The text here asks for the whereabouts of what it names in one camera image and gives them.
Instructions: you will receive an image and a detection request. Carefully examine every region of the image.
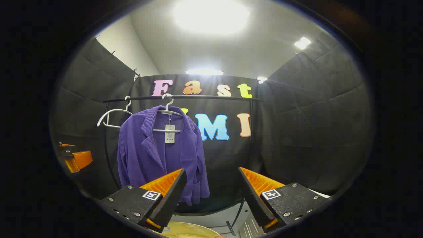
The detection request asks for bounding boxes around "grey ribbed metal box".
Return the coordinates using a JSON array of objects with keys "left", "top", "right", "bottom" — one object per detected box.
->
[{"left": 238, "top": 214, "right": 266, "bottom": 237}]

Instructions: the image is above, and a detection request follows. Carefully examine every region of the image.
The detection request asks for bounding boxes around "large ceiling light panel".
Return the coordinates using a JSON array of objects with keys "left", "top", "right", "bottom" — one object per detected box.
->
[{"left": 173, "top": 0, "right": 250, "bottom": 34}]

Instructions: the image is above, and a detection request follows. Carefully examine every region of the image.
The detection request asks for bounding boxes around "white plastic hanger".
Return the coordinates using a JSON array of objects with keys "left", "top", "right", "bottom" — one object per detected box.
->
[
  {"left": 153, "top": 94, "right": 182, "bottom": 133},
  {"left": 97, "top": 96, "right": 133, "bottom": 129}
]

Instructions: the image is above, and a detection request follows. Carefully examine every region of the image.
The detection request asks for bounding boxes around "black backdrop cloth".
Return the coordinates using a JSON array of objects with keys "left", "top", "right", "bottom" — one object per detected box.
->
[{"left": 50, "top": 31, "right": 375, "bottom": 215}]

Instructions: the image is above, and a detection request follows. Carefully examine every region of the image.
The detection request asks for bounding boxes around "purple corduroy jacket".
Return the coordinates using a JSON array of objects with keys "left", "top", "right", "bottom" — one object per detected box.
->
[{"left": 117, "top": 105, "right": 210, "bottom": 207}]

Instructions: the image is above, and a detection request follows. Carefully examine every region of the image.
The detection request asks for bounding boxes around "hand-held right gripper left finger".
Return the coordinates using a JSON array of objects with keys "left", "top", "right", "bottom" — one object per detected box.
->
[{"left": 99, "top": 168, "right": 188, "bottom": 233}]

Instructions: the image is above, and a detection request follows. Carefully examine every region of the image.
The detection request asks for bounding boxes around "black metal clothes rack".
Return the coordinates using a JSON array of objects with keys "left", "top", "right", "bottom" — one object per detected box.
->
[{"left": 103, "top": 95, "right": 263, "bottom": 236}]

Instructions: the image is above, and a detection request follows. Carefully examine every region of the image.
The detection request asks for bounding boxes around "long ceiling light panel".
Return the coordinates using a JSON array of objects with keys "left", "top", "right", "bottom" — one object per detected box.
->
[{"left": 185, "top": 69, "right": 224, "bottom": 76}]

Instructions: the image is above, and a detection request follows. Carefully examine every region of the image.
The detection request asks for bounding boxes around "round beige laundry hamper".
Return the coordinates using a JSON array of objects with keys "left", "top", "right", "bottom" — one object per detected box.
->
[{"left": 161, "top": 221, "right": 222, "bottom": 238}]

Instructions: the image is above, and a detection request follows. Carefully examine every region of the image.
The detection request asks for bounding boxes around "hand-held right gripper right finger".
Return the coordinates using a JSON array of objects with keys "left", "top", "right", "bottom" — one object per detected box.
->
[{"left": 239, "top": 167, "right": 331, "bottom": 233}]

